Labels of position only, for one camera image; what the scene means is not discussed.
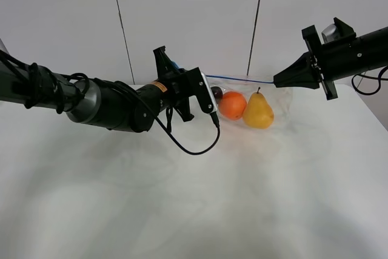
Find purple eggplant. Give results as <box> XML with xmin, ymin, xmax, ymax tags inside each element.
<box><xmin>211</xmin><ymin>86</ymin><xmax>223</xmax><ymax>103</ymax></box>

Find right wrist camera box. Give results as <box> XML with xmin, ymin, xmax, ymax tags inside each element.
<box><xmin>321</xmin><ymin>17</ymin><xmax>356</xmax><ymax>44</ymax></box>

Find orange fruit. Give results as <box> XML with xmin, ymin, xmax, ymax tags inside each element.
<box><xmin>218</xmin><ymin>91</ymin><xmax>247</xmax><ymax>121</ymax></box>

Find black camera cable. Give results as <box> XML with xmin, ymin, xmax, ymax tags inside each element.
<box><xmin>133</xmin><ymin>89</ymin><xmax>221</xmax><ymax>155</ymax></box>

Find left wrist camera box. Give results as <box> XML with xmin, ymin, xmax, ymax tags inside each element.
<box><xmin>198</xmin><ymin>72</ymin><xmax>218</xmax><ymax>114</ymax></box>

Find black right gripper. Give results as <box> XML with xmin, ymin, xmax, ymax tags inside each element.
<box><xmin>273</xmin><ymin>25</ymin><xmax>338</xmax><ymax>99</ymax></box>

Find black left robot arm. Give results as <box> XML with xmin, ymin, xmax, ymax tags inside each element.
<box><xmin>1</xmin><ymin>47</ymin><xmax>216</xmax><ymax>133</ymax></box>

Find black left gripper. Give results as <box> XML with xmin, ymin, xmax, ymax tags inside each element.
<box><xmin>153</xmin><ymin>46</ymin><xmax>201</xmax><ymax>121</ymax></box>

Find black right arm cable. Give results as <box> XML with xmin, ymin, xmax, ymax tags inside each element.
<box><xmin>351</xmin><ymin>66</ymin><xmax>388</xmax><ymax>95</ymax></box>

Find yellow pear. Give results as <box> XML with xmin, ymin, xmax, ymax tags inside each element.
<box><xmin>242</xmin><ymin>87</ymin><xmax>275</xmax><ymax>129</ymax></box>

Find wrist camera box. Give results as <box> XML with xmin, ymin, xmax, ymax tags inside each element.
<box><xmin>198</xmin><ymin>72</ymin><xmax>218</xmax><ymax>114</ymax></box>
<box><xmin>321</xmin><ymin>17</ymin><xmax>356</xmax><ymax>44</ymax></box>

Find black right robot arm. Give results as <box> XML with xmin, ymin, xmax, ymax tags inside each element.
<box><xmin>273</xmin><ymin>22</ymin><xmax>387</xmax><ymax>100</ymax></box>

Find clear zip bag blue seal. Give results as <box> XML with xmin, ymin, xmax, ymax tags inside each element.
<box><xmin>207</xmin><ymin>75</ymin><xmax>293</xmax><ymax>130</ymax></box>

